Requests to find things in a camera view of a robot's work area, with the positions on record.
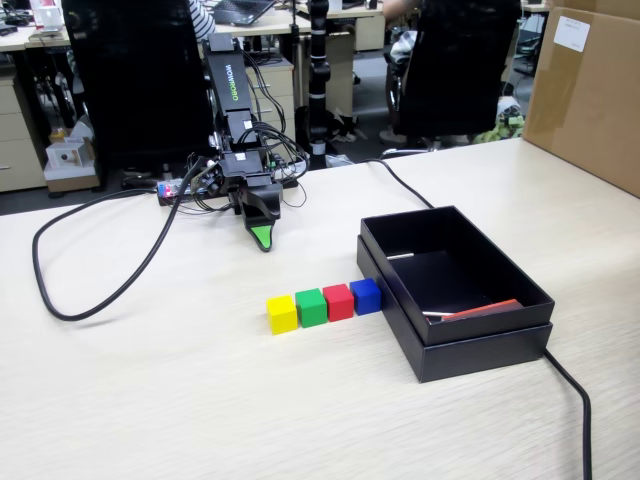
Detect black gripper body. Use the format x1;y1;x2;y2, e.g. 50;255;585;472
218;150;282;200

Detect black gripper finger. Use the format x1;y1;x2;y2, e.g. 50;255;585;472
239;181;285;224

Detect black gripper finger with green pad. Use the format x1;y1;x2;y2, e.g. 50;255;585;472
243;215;276;254

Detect yellow wooden cube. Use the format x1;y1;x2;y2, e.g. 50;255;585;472
265;294;300;336

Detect green wooden cube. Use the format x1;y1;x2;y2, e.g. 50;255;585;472
294;288;329;329

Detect red wooden cube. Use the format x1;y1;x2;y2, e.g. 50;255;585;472
322;283;356;323

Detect blue wooden cube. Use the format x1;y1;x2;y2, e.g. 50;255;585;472
349;277;383;317

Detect black cardboard box lid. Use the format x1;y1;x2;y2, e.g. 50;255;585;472
356;234;554;385

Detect black cardboard box tray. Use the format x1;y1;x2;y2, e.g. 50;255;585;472
359;204;557;346

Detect large brown cardboard box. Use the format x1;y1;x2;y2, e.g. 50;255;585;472
521;0;640;199

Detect control board with red LED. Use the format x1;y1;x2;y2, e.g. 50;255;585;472
156;178;221;207

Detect beige drawer cabinet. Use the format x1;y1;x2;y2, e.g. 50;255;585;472
245;57;297;146
0;74;49;194

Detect black pole with white rings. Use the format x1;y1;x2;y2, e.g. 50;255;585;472
305;0;333;171

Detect black mesh office chair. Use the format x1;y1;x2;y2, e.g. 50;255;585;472
59;0;217;189

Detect beige office desk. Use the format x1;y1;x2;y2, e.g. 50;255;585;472
24;5;387;52

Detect person in striped shirt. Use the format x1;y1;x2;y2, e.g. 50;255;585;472
187;0;218;44

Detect dark open laptop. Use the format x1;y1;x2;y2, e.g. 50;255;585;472
212;0;277;27

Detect white carton with round hole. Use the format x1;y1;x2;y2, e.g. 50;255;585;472
43;137;99;194

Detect seated person in plaid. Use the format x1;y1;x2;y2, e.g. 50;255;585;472
383;0;426;69

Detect orange matchbox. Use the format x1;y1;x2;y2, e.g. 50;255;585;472
442;298;524;322

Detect black office chair with armrests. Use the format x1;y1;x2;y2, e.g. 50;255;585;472
383;0;524;152

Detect green and white toy pile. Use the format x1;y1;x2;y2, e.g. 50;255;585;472
472;97;526;144

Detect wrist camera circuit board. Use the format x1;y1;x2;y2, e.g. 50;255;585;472
192;158;224;195

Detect thick black camera cable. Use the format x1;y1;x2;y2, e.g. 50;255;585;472
31;157;210;322

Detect thick black table cable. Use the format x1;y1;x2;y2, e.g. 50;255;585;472
362;158;594;480

